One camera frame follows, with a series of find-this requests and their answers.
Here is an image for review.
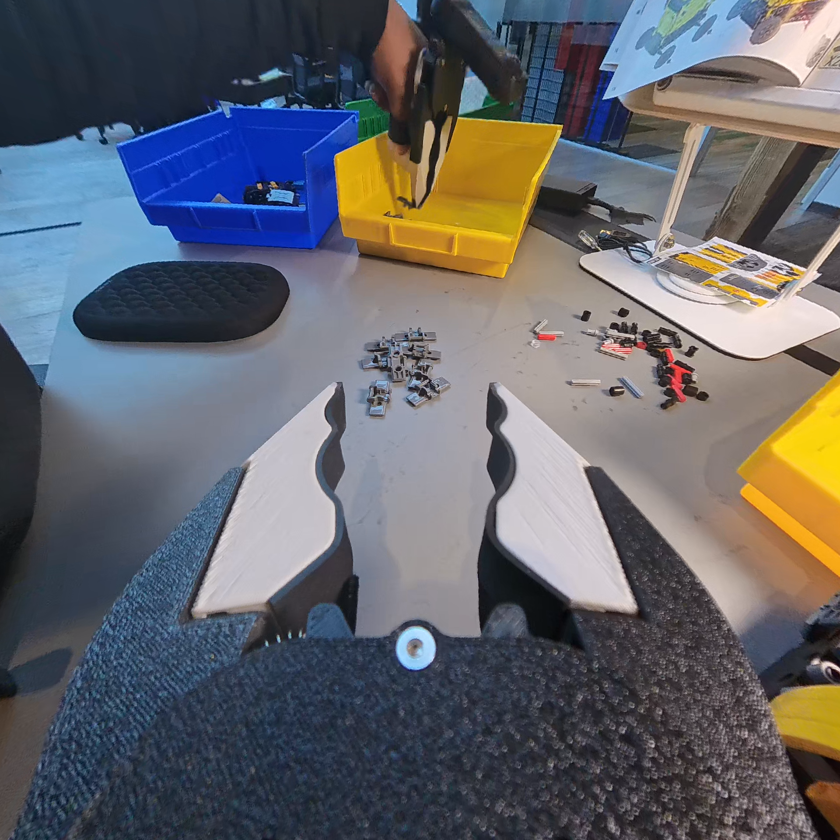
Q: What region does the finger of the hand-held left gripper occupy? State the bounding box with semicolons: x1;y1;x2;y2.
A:
411;121;437;199
425;116;460;208

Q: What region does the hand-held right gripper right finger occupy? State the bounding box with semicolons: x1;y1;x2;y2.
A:
486;382;639;615

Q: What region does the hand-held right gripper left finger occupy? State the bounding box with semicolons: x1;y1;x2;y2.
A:
190;382;347;622

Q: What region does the person's left forearm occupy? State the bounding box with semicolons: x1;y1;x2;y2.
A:
0;0;395;149

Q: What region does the grey desk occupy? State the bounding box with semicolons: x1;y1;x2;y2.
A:
0;138;840;840

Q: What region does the person's left hand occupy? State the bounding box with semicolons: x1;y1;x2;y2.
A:
369;0;431;143

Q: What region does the green plastic bin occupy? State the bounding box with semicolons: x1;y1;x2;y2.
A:
344;95;519;143

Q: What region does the storage shelving with bins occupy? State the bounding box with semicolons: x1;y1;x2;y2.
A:
499;20;631;143

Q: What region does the black power adapter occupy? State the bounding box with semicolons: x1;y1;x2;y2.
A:
539;176;599;213

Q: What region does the black yellow toy part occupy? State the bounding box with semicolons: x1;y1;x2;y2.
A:
243;180;307;208

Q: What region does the pile of small black red pins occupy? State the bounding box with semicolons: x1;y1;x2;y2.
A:
528;307;711;412

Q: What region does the blue plastic bin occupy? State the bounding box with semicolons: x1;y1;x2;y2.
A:
117;105;361;251

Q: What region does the instruction booklet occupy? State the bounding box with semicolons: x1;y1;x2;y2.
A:
602;0;840;101

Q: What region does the white book stand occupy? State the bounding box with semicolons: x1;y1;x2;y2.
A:
581;72;840;361

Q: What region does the sticker sheet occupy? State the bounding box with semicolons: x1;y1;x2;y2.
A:
646;238;823;308

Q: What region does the black adapter cable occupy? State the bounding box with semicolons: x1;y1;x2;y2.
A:
587;200;657;225

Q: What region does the black usb cable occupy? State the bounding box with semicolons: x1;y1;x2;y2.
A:
577;230;658;264

